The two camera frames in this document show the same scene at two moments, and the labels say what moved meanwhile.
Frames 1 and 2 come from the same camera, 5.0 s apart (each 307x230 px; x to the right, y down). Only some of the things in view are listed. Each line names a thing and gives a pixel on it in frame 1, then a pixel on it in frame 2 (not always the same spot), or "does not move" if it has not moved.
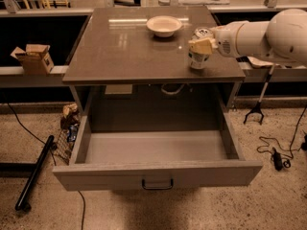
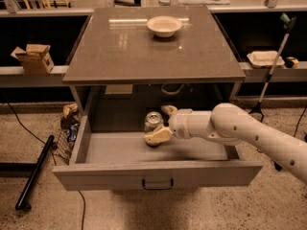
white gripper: x=225 y=40 to x=179 y=122
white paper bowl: x=164 y=26 does not move
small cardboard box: x=35 y=59 does not move
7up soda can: x=200 y=60 to x=153 y=120
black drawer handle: x=155 y=188 does not move
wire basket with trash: x=69 y=124 does not move
